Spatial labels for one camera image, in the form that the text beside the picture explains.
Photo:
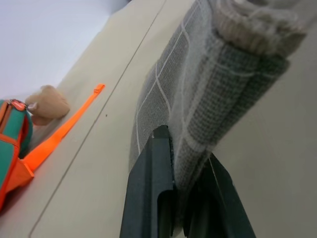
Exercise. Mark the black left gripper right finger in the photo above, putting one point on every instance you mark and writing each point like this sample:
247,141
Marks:
218,198

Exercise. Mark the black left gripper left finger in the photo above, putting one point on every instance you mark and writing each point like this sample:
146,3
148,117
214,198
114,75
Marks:
146,188

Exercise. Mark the grey checked knitted cloth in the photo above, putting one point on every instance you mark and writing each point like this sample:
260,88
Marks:
205,81

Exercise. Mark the beige plush pouch charm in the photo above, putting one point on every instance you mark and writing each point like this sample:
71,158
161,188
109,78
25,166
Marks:
47,105

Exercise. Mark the green and orange pouch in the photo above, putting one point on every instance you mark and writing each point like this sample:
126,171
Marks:
12,146

